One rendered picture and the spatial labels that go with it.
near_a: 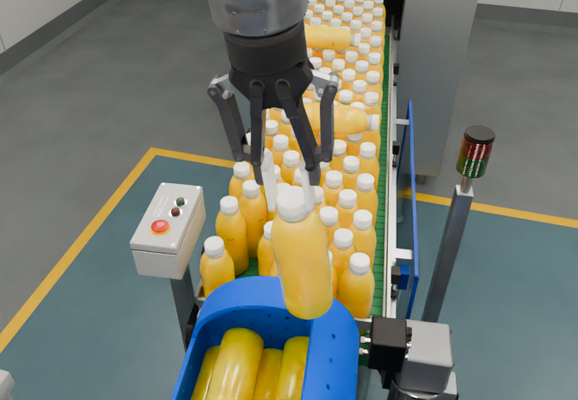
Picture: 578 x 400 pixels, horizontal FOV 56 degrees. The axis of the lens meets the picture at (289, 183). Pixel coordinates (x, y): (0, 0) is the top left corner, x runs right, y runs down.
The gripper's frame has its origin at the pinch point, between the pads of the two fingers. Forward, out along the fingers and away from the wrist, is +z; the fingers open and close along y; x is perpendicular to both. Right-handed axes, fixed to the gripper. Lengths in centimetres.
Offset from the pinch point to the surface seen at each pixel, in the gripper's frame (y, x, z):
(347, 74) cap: -3, 99, 45
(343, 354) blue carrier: 4.7, -2.0, 33.7
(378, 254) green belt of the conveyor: 8, 44, 64
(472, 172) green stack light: 28, 47, 39
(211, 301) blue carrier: -17.5, 4.0, 30.4
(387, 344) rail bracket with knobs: 11, 12, 53
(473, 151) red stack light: 28, 47, 34
